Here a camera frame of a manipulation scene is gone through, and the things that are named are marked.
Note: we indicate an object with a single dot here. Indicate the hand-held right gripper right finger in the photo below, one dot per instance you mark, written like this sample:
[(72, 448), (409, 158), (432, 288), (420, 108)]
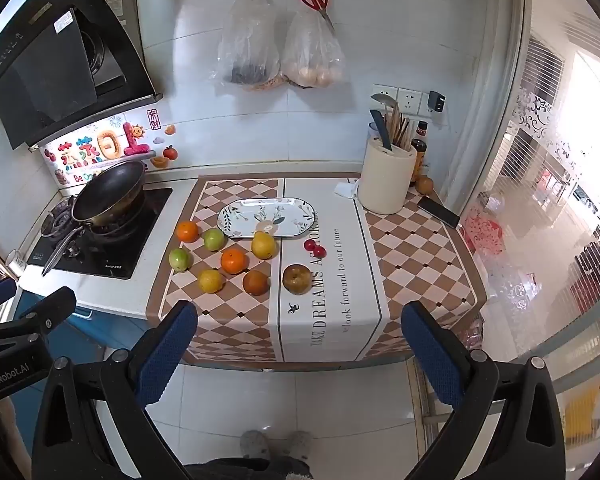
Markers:
[(430, 355)]

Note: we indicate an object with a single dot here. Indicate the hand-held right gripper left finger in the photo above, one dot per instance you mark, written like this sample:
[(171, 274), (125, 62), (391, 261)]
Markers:
[(167, 355)]

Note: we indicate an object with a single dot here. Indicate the yellow citrus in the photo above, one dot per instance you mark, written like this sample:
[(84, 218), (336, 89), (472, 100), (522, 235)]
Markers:
[(211, 280)]

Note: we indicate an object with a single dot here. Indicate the green apple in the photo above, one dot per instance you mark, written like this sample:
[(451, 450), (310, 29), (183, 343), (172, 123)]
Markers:
[(213, 239), (180, 259)]

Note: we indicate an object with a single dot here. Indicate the dark reddish orange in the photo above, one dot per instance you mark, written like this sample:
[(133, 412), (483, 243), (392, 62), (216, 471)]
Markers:
[(255, 282)]

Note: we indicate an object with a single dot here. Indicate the yellow pear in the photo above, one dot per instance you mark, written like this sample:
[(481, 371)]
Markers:
[(263, 245)]

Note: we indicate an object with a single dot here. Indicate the brown apple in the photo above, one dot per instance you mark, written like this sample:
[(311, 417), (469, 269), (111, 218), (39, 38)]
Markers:
[(295, 278)]

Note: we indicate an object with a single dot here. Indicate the red cherry tomato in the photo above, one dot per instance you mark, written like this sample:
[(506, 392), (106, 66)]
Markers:
[(310, 245)]

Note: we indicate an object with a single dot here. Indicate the oval leaf patterned plate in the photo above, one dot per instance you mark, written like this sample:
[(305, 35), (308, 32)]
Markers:
[(266, 215)]

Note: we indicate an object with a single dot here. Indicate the person's left forearm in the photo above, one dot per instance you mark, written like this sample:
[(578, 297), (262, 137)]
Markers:
[(5, 435)]

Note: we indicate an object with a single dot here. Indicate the blue cabinet front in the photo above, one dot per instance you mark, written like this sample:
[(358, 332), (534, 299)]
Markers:
[(90, 340)]

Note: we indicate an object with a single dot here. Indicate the brown checkered table mat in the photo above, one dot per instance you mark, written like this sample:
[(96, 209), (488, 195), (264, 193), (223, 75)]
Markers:
[(420, 260)]

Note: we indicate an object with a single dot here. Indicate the black glass gas stove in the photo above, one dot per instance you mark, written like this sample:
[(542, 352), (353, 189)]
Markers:
[(130, 250)]

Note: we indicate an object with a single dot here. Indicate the grey fuzzy slipper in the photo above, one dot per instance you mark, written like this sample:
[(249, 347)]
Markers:
[(255, 445), (300, 444)]

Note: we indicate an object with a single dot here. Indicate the red patterned plastic bag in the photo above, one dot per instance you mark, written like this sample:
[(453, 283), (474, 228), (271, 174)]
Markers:
[(485, 232)]

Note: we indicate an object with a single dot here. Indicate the black wok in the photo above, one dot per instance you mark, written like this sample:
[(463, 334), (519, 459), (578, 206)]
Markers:
[(110, 192)]

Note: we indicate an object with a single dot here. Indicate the black smartphone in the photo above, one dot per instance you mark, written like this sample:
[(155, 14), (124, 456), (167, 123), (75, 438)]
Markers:
[(439, 211)]

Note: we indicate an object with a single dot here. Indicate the brown onion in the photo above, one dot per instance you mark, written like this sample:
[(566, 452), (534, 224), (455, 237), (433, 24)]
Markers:
[(424, 185)]

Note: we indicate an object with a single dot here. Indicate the cream utensil holder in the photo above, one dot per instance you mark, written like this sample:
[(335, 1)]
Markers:
[(385, 180)]

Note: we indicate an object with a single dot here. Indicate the white crumpled cloth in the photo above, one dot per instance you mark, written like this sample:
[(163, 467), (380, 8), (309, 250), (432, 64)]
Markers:
[(347, 189)]

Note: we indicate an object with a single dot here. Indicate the dark sauce bottle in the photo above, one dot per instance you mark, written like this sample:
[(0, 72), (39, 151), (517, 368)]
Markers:
[(420, 152)]

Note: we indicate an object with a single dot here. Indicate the bundle of chopsticks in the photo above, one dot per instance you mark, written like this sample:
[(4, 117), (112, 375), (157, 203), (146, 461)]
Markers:
[(402, 130)]

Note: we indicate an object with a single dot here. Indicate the black range hood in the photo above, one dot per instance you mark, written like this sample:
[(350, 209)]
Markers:
[(55, 60)]

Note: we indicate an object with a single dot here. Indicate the black plug adapter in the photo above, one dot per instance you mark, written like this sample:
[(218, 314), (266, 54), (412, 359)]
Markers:
[(436, 101)]

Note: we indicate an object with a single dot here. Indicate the stainless steel hood chimney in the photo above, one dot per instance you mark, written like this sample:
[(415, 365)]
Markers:
[(117, 0)]

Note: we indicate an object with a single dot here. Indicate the clear plastic bag dark contents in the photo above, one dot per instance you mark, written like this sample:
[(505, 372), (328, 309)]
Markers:
[(247, 40)]

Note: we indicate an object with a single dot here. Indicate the clear plastic bag of eggs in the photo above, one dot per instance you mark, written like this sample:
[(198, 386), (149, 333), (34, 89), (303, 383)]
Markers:
[(312, 50)]

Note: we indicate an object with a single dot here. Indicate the colourful wall stickers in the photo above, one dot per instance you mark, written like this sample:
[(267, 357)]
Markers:
[(105, 147)]

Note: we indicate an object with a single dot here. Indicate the white wall socket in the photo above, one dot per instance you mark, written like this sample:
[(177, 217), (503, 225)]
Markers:
[(383, 91), (410, 100)]

